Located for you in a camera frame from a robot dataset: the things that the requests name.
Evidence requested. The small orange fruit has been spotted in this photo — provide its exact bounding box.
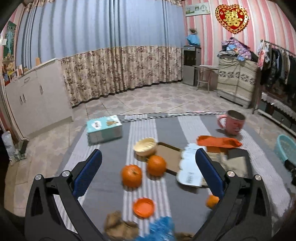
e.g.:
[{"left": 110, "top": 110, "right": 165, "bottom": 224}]
[{"left": 206, "top": 195, "right": 219, "bottom": 209}]

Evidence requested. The orange plastic cap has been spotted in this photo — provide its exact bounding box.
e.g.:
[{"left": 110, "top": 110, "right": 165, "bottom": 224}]
[{"left": 132, "top": 198, "right": 154, "bottom": 219}]

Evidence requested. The blue plastic bag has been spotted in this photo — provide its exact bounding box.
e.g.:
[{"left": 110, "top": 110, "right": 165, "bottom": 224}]
[{"left": 135, "top": 216, "right": 175, "bottom": 241}]

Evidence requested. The pile of clothes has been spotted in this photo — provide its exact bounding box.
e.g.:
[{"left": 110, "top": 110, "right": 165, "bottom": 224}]
[{"left": 217, "top": 37, "right": 258, "bottom": 62}]

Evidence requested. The low bench with lace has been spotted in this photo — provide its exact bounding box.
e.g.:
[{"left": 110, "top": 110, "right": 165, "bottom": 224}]
[{"left": 256, "top": 92, "right": 295, "bottom": 133}]

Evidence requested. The clothes rack with garments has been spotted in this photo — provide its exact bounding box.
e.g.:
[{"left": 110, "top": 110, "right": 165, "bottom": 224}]
[{"left": 253, "top": 40, "right": 295, "bottom": 110}]

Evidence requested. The white blue paper packet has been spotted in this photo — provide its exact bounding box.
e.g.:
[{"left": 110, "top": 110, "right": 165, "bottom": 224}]
[{"left": 176, "top": 143, "right": 207, "bottom": 187}]

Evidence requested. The white cabinet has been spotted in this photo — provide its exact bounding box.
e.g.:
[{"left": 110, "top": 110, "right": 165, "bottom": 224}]
[{"left": 5, "top": 59, "right": 73, "bottom": 139}]

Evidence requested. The blue floral curtain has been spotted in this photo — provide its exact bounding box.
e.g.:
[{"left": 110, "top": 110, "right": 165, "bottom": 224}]
[{"left": 16, "top": 1, "right": 185, "bottom": 106}]

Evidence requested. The pink metal mug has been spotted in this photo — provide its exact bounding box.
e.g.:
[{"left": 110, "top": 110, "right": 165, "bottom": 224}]
[{"left": 217, "top": 110, "right": 246, "bottom": 136}]

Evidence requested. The teal tissue box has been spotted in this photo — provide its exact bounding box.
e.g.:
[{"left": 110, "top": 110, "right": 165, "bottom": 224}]
[{"left": 86, "top": 115, "right": 122, "bottom": 145}]

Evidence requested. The grey water dispenser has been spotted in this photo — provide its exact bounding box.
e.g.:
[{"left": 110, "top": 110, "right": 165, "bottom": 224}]
[{"left": 182, "top": 45, "right": 201, "bottom": 86}]

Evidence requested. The orange plastic bag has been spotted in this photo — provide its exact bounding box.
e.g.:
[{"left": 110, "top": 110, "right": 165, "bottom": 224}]
[{"left": 197, "top": 136, "right": 242, "bottom": 149}]

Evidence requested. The brown paper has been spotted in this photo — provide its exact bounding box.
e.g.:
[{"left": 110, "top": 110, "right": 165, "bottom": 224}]
[{"left": 104, "top": 210, "right": 139, "bottom": 240}]

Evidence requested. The brown wooden tray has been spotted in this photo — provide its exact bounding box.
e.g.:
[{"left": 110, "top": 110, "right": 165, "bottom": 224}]
[{"left": 138, "top": 141, "right": 186, "bottom": 176}]

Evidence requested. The printed snack wrapper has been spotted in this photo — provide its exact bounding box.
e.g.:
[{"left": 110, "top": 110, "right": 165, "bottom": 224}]
[{"left": 207, "top": 152, "right": 229, "bottom": 171}]

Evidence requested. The red heart wall decoration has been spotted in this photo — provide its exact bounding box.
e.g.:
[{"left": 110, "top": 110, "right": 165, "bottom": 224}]
[{"left": 215, "top": 4, "right": 249, "bottom": 34}]

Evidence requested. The cloth covered cabinet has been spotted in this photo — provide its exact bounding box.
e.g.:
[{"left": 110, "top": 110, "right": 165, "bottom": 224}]
[{"left": 217, "top": 57, "right": 258, "bottom": 108}]

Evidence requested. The green wall painting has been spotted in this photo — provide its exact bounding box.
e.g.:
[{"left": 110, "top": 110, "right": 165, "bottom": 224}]
[{"left": 3, "top": 21, "right": 16, "bottom": 60}]

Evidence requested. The wall calendar poster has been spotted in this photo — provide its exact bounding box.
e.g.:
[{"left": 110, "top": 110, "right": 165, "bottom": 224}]
[{"left": 185, "top": 2, "right": 210, "bottom": 17}]

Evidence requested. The teal plastic basket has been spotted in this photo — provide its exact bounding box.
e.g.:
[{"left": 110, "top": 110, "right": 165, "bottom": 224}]
[{"left": 274, "top": 135, "right": 296, "bottom": 165}]

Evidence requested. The blue covered plant pot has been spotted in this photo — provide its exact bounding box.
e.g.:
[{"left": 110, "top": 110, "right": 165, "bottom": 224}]
[{"left": 187, "top": 28, "right": 201, "bottom": 46}]

